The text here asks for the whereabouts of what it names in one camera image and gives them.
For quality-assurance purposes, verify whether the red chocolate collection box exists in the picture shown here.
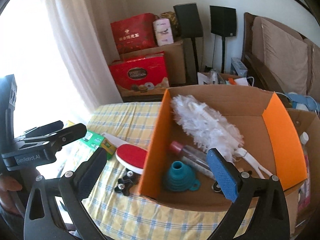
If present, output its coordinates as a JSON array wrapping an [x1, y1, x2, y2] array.
[[109, 51, 169, 98]]

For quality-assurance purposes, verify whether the right black speaker on stand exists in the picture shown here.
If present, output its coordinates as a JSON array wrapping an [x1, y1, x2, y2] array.
[[209, 5, 237, 73]]

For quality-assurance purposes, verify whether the orange cardboard box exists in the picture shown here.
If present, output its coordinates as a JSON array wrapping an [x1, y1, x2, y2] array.
[[138, 85, 307, 208]]

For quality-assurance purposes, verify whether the open brown carton on floor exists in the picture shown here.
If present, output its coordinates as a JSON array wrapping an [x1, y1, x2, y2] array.
[[285, 108, 319, 235]]

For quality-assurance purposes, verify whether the brown cushioned sofa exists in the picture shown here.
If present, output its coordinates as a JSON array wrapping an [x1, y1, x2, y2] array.
[[241, 12, 319, 101]]

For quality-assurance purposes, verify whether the black knob with screws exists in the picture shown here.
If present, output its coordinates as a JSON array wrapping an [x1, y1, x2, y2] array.
[[114, 169, 140, 197]]

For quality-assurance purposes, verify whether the blue collapsible silicone funnel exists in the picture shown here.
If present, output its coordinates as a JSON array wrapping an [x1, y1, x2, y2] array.
[[163, 161, 201, 192]]

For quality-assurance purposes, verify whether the yellow plaid tablecloth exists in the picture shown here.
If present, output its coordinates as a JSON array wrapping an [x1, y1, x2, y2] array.
[[83, 102, 231, 239]]

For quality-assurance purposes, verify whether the left black speaker on stand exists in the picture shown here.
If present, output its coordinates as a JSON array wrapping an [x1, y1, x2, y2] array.
[[173, 3, 203, 85]]

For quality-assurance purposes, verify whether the person's left hand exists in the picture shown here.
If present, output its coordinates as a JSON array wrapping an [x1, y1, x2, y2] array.
[[0, 176, 22, 215]]

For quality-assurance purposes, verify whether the green yellow toothpaste box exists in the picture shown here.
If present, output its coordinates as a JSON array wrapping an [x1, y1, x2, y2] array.
[[78, 130, 117, 160]]

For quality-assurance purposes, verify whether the white feather duster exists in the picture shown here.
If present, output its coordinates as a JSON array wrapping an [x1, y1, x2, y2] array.
[[171, 95, 272, 179]]

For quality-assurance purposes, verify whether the red white lint brush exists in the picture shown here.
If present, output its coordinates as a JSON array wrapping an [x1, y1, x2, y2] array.
[[102, 132, 148, 175]]

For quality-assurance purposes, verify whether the black speaker on stand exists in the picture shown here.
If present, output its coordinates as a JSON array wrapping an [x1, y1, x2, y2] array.
[[209, 5, 237, 73], [173, 3, 203, 85]]

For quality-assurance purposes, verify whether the white sheer curtain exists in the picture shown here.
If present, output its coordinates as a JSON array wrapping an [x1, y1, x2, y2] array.
[[1, 0, 122, 134]]

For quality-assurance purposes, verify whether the clear bottle pink cap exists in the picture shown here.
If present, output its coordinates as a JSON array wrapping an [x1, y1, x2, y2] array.
[[169, 141, 215, 180]]

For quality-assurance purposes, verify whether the brown cardboard box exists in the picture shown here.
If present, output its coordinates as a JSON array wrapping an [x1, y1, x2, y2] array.
[[120, 40, 186, 85]]

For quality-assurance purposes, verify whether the red tea gift bag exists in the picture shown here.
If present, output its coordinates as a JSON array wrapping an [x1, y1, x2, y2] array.
[[111, 13, 157, 54]]

